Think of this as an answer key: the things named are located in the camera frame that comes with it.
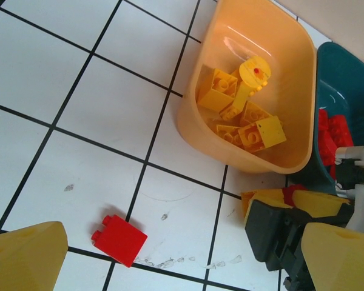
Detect round yellow lego piece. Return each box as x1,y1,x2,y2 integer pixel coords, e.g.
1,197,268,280
238,56,272,98

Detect red lego brick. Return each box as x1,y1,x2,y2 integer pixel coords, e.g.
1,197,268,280
317,108,333,136
282,186,308,207
90,214,149,269
326,114,355,149
318,133,339,167

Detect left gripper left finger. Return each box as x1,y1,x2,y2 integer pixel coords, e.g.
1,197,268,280
0,221,69,291

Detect long yellow lego brick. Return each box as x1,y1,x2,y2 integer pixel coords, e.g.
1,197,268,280
220,81,251,121

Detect orange plastic bin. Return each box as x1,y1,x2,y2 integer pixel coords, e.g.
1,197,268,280
177,0,318,175

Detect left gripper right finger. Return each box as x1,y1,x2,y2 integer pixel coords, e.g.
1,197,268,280
302,222,364,291

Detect teal plastic bin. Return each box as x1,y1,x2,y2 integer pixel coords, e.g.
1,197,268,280
286,41,364,195

